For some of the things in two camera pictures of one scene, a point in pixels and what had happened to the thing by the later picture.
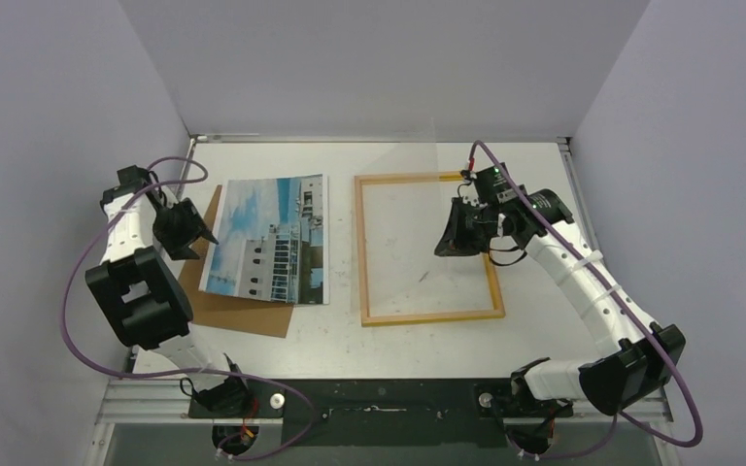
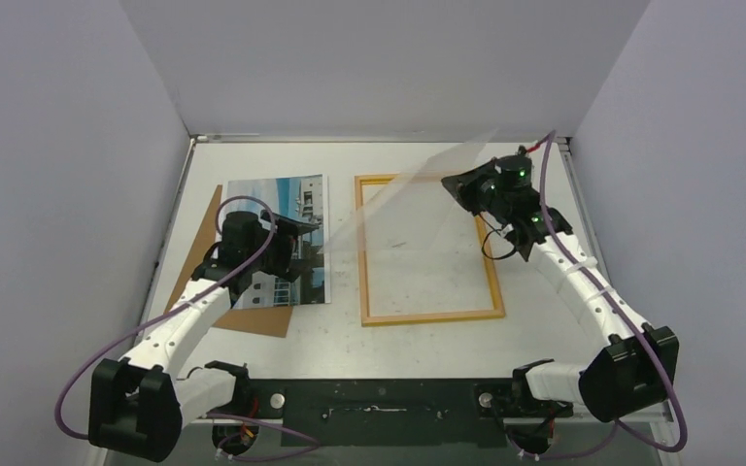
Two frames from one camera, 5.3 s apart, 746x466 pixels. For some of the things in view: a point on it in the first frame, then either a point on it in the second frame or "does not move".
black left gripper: (179, 247) -> (286, 240)
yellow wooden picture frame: (496, 312) -> (423, 192)
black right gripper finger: (459, 238) -> (472, 187)
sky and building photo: (272, 238) does not move
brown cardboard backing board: (228, 311) does not move
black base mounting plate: (383, 413) does not move
